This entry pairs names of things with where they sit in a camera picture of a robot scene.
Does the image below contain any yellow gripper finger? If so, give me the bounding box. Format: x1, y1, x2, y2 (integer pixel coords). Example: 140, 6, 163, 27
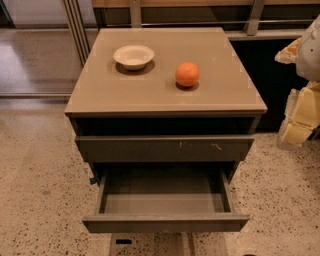
275, 38, 301, 64
277, 121, 312, 147

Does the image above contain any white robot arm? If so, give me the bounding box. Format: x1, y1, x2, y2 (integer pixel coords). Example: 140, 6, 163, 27
275, 16, 320, 150

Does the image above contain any grey drawer cabinet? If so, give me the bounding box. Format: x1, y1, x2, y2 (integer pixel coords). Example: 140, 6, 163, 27
65, 28, 267, 179

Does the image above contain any top grey drawer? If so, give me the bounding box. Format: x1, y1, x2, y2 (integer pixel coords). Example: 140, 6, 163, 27
75, 135, 254, 163

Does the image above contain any orange fruit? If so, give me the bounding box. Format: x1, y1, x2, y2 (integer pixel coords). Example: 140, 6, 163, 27
175, 62, 200, 87

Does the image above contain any white bowl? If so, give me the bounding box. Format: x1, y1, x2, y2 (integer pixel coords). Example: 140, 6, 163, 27
113, 45, 154, 70

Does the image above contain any blue tape piece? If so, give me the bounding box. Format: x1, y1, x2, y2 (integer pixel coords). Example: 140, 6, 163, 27
89, 177, 97, 185

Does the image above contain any metal railing frame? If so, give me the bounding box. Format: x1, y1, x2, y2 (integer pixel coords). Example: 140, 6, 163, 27
61, 0, 320, 68

